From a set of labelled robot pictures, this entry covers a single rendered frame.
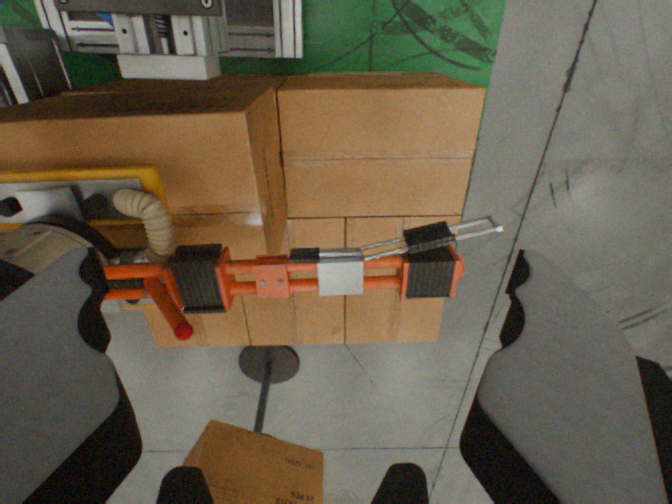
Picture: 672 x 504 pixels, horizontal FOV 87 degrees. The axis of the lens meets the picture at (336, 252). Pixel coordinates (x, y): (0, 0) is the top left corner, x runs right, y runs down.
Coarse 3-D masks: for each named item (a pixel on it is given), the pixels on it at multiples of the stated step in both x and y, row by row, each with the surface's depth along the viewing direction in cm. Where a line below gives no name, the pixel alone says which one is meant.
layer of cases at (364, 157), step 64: (320, 128) 104; (384, 128) 105; (448, 128) 105; (320, 192) 115; (384, 192) 115; (448, 192) 116; (192, 320) 142; (256, 320) 143; (320, 320) 144; (384, 320) 144
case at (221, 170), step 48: (96, 96) 92; (144, 96) 89; (192, 96) 85; (240, 96) 82; (0, 144) 66; (48, 144) 66; (96, 144) 66; (144, 144) 66; (192, 144) 67; (240, 144) 67; (192, 192) 72; (240, 192) 72; (144, 240) 77; (192, 240) 77; (240, 240) 78
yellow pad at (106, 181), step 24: (72, 168) 58; (96, 168) 57; (120, 168) 57; (144, 168) 57; (0, 192) 57; (72, 192) 58; (96, 192) 58; (0, 216) 60; (24, 216) 60; (96, 216) 60; (120, 216) 60
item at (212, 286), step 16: (176, 256) 51; (192, 256) 51; (208, 256) 51; (224, 256) 53; (176, 272) 52; (192, 272) 52; (208, 272) 52; (224, 272) 52; (176, 288) 53; (192, 288) 54; (208, 288) 54; (224, 288) 52; (192, 304) 55; (208, 304) 55; (224, 304) 54
